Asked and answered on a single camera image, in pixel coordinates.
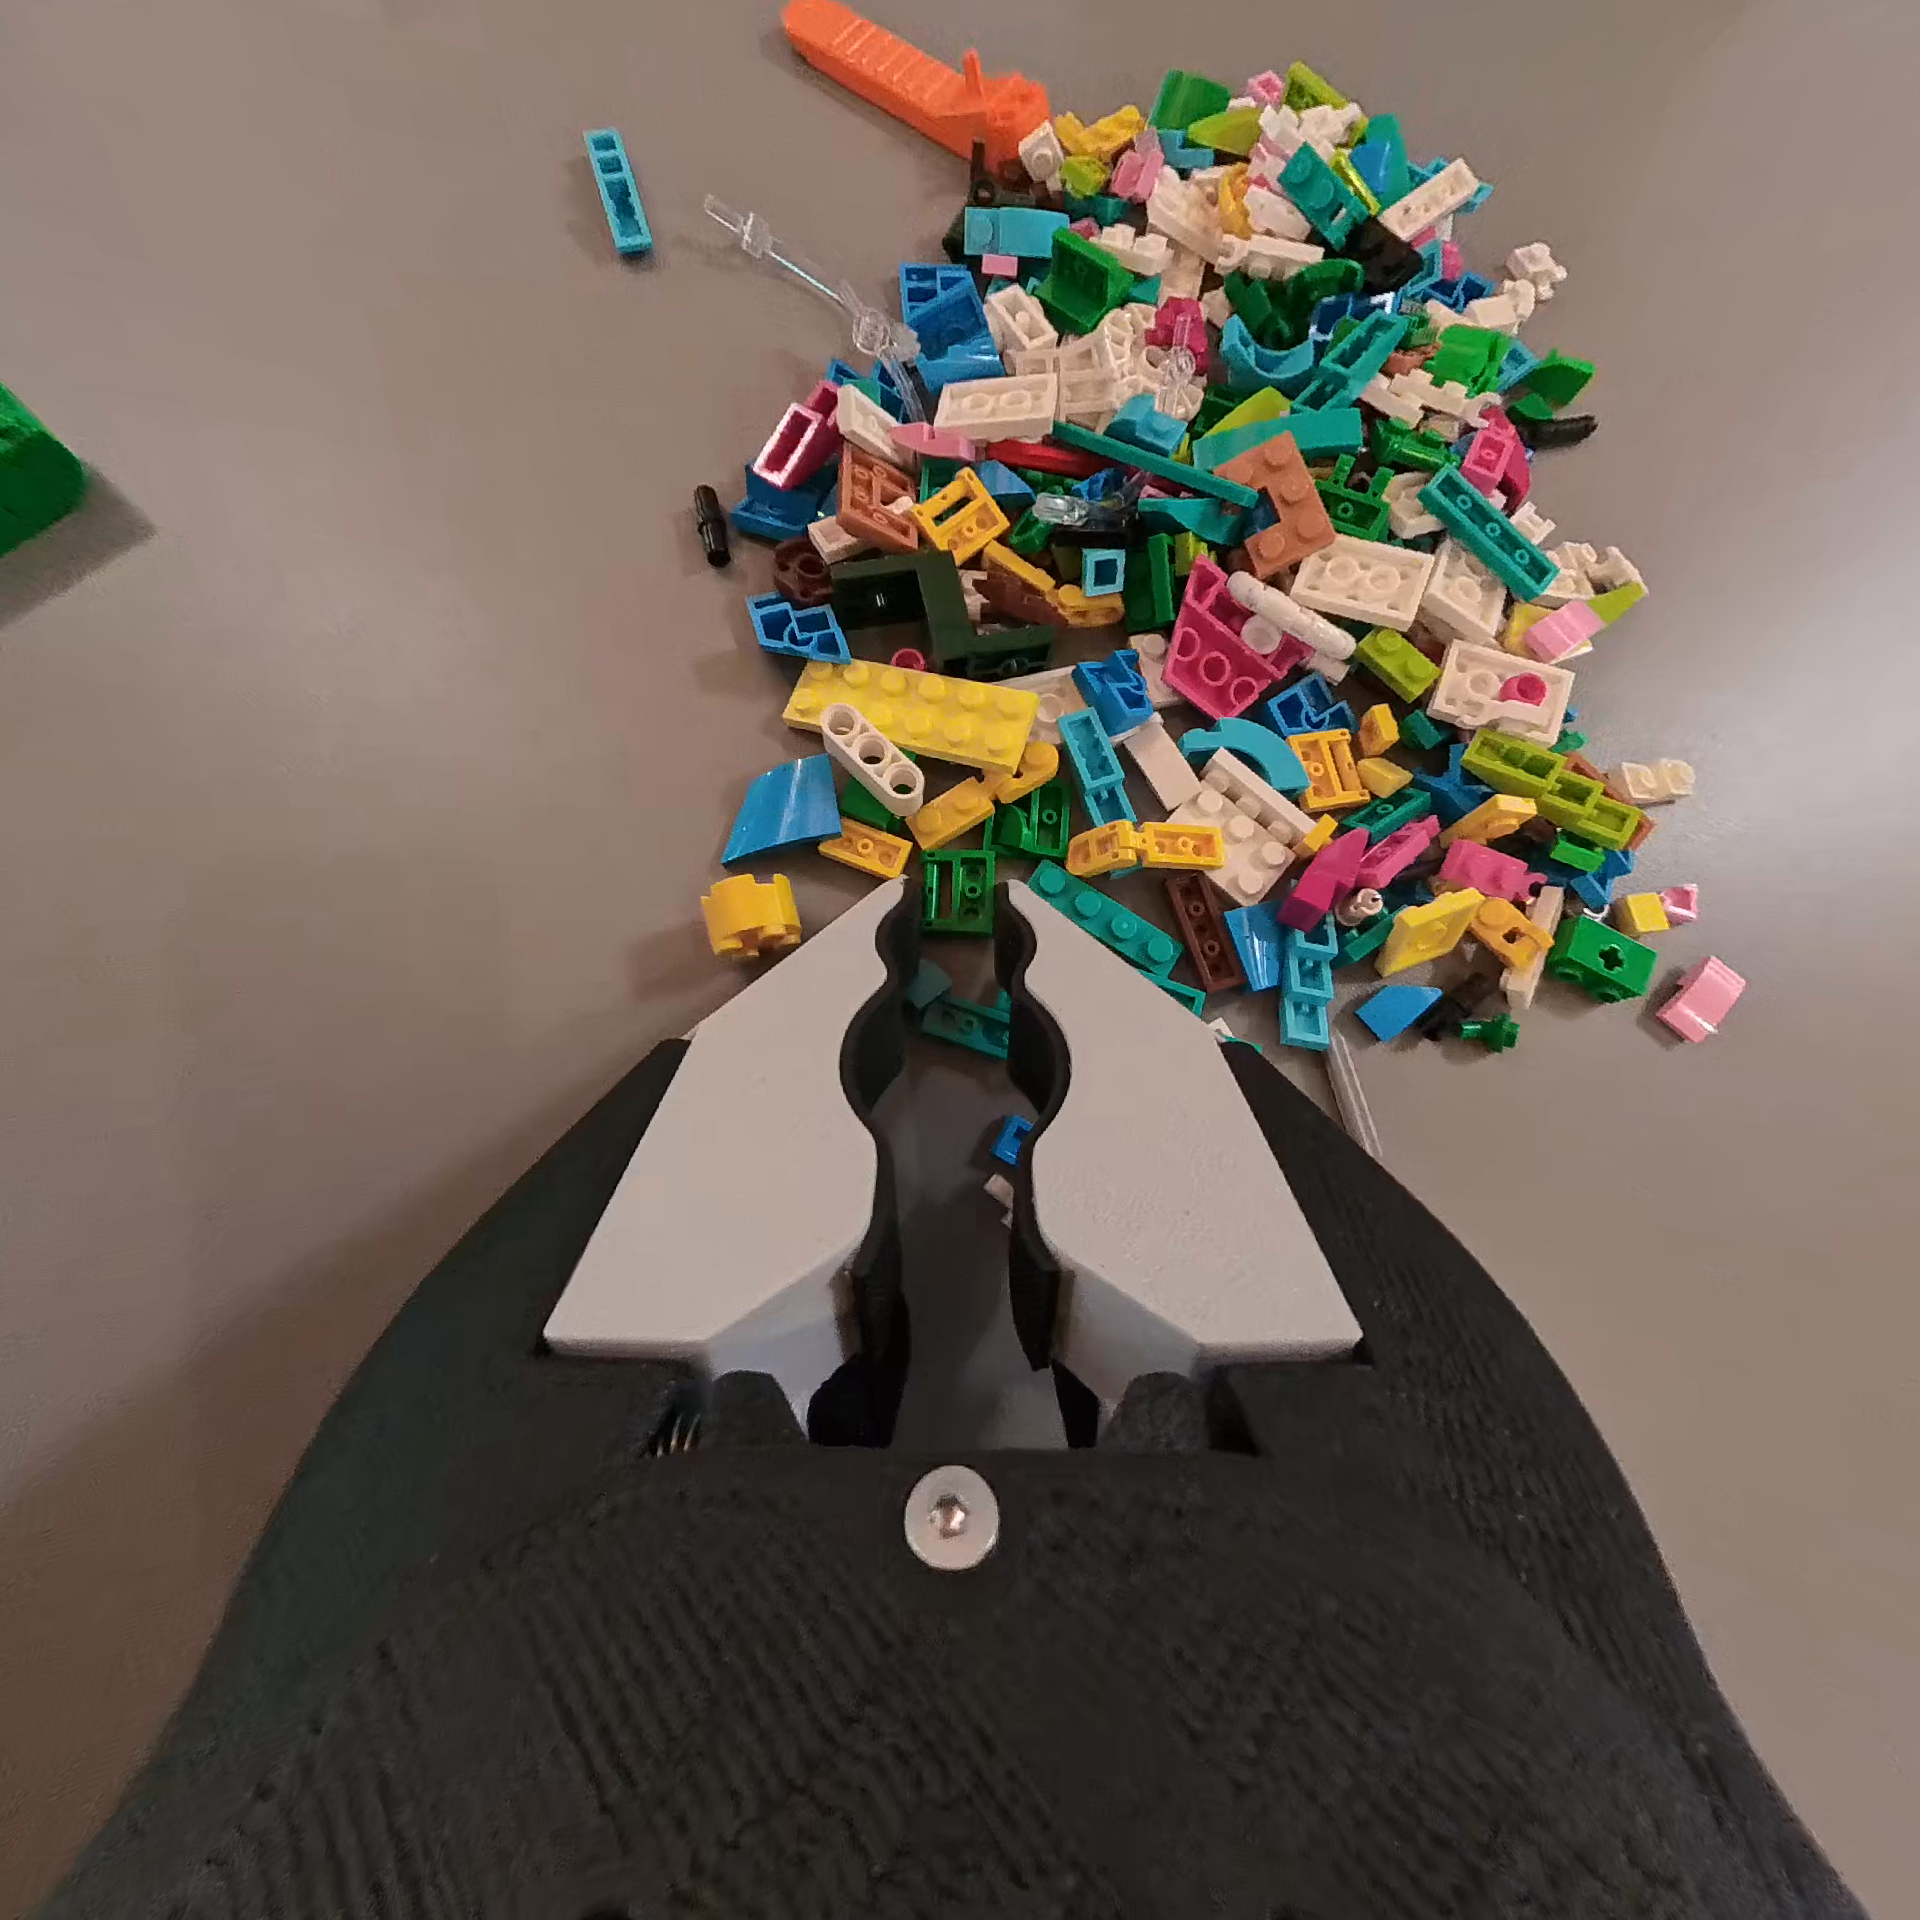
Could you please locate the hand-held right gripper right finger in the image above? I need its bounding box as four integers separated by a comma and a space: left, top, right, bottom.
1006, 881, 1364, 1445

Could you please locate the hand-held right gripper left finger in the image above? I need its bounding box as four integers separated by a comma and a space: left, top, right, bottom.
544, 881, 915, 1445

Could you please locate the pile of coloured toy bricks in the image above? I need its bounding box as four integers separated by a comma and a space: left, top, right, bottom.
694, 59, 1750, 1186

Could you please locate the grey desk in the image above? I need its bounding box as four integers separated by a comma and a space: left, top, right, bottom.
0, 0, 1920, 1920

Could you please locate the green brick plate assembly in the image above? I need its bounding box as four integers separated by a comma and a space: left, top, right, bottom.
0, 381, 87, 561

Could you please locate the teal long brick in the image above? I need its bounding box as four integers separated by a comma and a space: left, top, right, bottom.
584, 128, 656, 261

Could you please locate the orange brick separator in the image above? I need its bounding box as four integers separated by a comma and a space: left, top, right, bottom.
779, 0, 1051, 154

